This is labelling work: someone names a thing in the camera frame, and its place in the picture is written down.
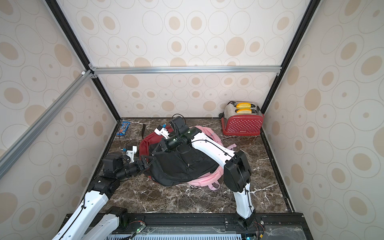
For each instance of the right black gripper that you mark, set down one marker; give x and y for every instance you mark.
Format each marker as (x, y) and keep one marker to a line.
(159, 145)

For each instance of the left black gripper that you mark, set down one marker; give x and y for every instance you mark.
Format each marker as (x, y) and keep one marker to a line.
(142, 165)

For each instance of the red backpack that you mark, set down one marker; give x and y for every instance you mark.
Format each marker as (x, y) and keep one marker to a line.
(159, 166)

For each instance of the black backpack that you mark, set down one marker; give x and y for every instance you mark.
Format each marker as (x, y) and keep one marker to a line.
(191, 165)

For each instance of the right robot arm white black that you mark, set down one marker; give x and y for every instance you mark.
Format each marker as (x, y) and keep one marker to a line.
(237, 171)

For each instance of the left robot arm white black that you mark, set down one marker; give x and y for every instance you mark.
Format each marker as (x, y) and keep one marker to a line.
(117, 169)

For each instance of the pink backpack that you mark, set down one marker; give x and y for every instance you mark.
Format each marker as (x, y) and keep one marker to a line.
(209, 179)

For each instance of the blue candy packet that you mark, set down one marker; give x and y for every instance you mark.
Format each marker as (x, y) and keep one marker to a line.
(124, 126)

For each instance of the red polka dot toaster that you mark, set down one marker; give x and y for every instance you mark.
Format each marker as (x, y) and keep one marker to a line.
(241, 125)

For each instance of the front yellow toast slice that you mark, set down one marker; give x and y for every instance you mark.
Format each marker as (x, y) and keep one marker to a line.
(244, 111)

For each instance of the yellow toast slice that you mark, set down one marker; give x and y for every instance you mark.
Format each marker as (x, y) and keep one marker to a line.
(244, 111)
(244, 106)

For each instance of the rear yellow toast slice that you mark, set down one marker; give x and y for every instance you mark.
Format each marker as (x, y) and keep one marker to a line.
(244, 106)

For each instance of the horizontal aluminium bar rear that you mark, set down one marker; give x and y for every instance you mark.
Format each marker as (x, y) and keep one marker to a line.
(187, 70)

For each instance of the diagonal aluminium bar left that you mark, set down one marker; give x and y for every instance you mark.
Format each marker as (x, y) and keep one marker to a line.
(9, 158)

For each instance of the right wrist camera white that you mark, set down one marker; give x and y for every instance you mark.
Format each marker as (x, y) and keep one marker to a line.
(164, 130)

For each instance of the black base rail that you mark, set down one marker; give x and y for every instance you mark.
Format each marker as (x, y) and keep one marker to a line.
(209, 227)

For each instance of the black frame post left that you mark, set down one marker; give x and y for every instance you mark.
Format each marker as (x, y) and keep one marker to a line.
(58, 14)

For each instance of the black frame post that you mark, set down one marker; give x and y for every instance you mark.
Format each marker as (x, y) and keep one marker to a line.
(302, 28)
(58, 14)

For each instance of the black frame post right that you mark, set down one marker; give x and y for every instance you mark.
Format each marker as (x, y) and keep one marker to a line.
(302, 28)

